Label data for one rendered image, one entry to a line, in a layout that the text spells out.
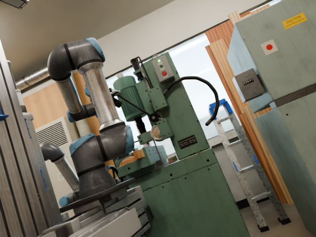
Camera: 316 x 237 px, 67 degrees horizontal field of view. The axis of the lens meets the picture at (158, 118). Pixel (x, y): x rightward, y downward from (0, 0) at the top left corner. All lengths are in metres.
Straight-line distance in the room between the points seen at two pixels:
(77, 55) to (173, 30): 2.34
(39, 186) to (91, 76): 0.47
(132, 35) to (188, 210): 2.50
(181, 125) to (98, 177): 0.79
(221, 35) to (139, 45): 1.05
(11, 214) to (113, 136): 0.43
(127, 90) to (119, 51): 1.69
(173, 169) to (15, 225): 0.89
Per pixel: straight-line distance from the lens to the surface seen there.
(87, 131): 3.17
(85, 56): 1.08
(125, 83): 1.76
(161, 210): 1.56
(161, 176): 1.52
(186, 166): 1.49
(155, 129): 1.60
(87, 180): 0.98
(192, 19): 3.36
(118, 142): 0.99
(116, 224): 0.79
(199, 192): 1.51
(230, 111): 2.33
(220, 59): 3.00
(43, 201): 1.03
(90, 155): 0.99
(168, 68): 1.62
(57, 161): 1.73
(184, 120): 1.60
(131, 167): 1.48
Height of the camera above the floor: 0.84
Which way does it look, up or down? 10 degrees up
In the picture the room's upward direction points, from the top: 22 degrees counter-clockwise
